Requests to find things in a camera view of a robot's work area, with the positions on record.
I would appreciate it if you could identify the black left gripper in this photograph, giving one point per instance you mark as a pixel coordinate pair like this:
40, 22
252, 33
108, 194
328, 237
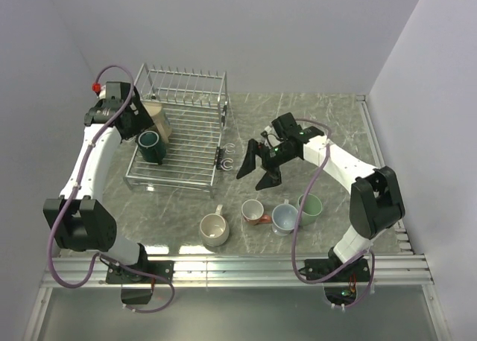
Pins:
141, 120

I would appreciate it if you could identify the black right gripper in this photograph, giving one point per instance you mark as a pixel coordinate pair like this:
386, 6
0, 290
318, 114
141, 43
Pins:
271, 178

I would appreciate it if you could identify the beige dragon pattern mug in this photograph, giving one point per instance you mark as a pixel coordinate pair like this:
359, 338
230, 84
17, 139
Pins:
157, 112

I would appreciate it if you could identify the dark green mug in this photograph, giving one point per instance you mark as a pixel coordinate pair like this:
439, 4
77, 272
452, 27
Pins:
151, 147

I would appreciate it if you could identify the silver wire dish rack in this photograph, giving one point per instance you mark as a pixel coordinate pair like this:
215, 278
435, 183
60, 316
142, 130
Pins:
195, 103

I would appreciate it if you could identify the beige speckled round mug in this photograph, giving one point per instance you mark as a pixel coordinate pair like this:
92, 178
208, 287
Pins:
214, 229

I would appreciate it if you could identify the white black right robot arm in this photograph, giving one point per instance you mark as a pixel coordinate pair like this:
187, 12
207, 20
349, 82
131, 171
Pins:
375, 198

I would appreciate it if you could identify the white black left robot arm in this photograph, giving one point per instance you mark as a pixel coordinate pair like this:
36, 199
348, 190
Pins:
77, 217

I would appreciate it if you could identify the pink white mug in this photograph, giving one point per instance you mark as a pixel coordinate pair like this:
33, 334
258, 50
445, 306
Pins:
253, 212

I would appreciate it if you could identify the light blue mug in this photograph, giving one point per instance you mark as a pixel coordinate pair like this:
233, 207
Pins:
284, 217

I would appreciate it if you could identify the light green mug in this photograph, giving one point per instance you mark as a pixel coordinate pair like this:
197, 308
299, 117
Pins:
311, 210

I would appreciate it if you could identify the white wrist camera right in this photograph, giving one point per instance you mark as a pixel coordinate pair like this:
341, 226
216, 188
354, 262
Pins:
285, 128

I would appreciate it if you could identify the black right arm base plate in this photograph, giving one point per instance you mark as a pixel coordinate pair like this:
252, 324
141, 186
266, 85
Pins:
361, 270

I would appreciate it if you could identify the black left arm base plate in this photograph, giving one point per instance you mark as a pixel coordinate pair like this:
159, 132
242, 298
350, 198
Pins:
135, 274

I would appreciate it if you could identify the aluminium side rail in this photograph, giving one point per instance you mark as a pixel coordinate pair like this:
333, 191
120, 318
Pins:
399, 228

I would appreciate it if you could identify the aluminium mounting rail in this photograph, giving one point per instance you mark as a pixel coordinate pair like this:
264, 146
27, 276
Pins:
249, 271

